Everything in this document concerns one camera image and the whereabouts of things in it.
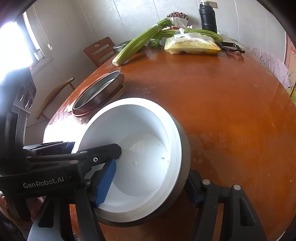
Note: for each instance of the steel round pan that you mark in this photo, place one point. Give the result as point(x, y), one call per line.
point(99, 92)

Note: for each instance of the steel mixing bowl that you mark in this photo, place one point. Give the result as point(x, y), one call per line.
point(180, 183)

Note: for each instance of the wall power outlet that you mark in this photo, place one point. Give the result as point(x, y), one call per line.
point(212, 4)

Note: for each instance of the terracotta bear-shaped plate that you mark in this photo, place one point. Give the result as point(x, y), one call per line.
point(91, 113)

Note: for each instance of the black thermos bottle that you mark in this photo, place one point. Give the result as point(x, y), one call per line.
point(208, 18)

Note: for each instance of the dried flower bouquet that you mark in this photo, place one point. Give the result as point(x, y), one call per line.
point(178, 19)

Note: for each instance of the pink cartoon door curtain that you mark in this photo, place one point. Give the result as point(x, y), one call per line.
point(290, 62)

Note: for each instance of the steel bowl at rear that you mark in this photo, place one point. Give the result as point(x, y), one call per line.
point(118, 48)

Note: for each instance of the red paper bowl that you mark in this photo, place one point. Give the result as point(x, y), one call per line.
point(151, 158)

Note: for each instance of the celery bunch front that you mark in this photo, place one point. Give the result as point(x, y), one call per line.
point(138, 42)

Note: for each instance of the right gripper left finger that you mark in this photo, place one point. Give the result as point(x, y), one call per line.
point(53, 221)

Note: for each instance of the bagged yellow noodles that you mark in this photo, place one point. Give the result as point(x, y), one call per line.
point(192, 41)

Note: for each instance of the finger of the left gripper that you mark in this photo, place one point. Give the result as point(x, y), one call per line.
point(85, 158)

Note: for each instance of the person left hand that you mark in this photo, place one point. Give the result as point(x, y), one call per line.
point(23, 226)

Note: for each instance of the black folding stand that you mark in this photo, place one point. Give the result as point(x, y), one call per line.
point(230, 47)

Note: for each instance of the curved light wooden chair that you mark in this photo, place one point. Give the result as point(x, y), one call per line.
point(52, 95)

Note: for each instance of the pink cloth on chair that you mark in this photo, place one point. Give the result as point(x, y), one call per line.
point(276, 66)

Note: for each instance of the brown slatted wooden chair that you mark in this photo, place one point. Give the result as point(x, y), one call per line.
point(100, 51)

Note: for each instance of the window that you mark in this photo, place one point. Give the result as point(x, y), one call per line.
point(19, 48)

